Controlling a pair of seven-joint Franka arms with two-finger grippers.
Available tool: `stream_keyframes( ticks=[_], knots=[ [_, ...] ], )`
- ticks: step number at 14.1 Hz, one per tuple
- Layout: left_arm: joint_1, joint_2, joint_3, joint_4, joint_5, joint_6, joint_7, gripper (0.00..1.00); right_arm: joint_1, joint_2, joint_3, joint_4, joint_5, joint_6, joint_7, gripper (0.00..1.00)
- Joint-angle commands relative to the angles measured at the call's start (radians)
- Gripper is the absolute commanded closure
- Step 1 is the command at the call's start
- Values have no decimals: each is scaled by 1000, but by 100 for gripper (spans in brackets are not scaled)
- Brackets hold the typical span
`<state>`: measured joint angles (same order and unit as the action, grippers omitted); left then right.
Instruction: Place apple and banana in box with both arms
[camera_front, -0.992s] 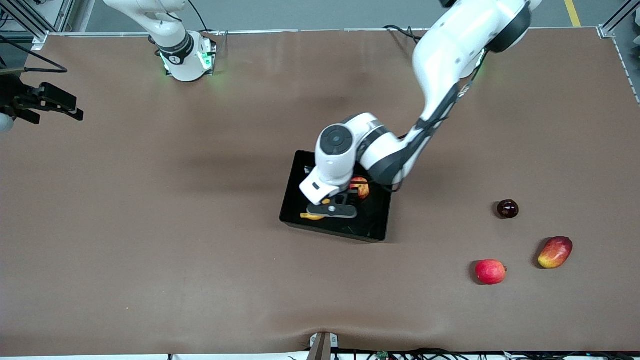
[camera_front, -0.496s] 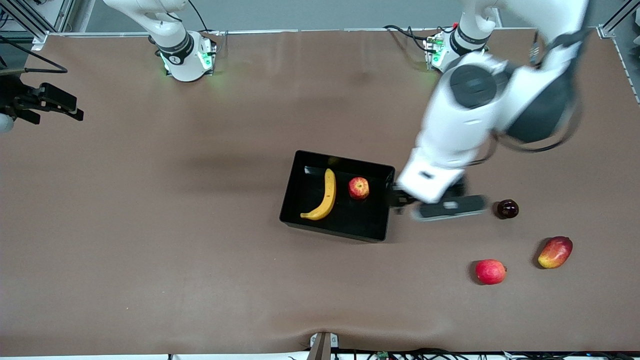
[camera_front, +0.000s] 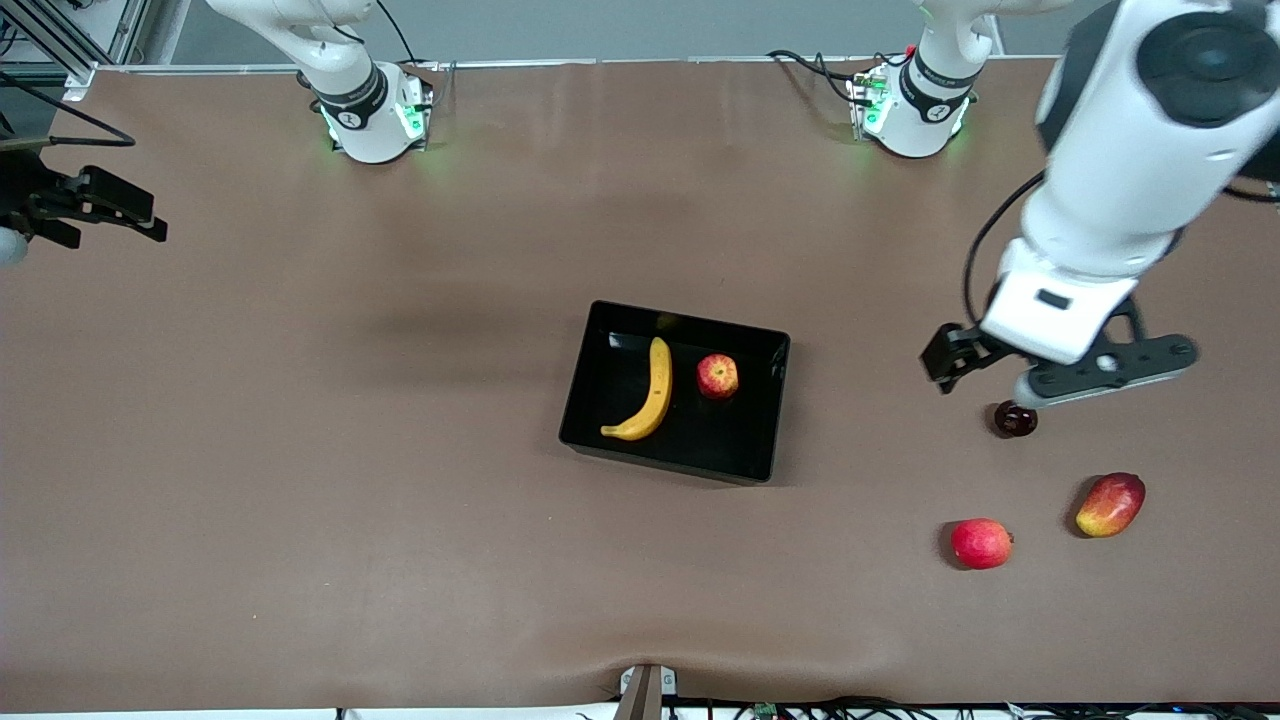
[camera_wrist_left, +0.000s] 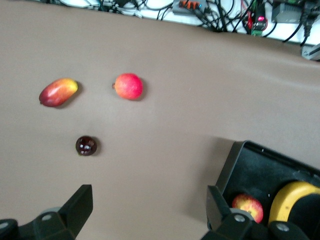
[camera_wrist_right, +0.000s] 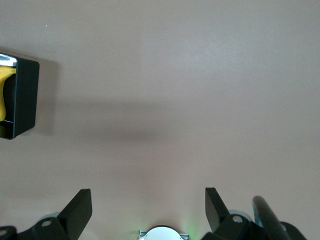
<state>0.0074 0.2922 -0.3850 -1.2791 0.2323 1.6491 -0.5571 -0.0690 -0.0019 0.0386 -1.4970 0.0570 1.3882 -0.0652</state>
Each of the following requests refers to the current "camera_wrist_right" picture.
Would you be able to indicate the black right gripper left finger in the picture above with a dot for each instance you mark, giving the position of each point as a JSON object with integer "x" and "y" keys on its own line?
{"x": 72, "y": 220}

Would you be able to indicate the yellow banana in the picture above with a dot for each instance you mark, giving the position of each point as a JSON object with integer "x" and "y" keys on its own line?
{"x": 3, "y": 95}

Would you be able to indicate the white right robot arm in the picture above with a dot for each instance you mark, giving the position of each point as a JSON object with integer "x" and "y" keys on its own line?
{"x": 162, "y": 235}

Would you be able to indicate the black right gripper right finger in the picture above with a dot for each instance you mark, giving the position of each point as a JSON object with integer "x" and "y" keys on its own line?
{"x": 220, "y": 222}

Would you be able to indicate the black plastic box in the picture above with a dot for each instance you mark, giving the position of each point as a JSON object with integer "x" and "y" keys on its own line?
{"x": 26, "y": 97}

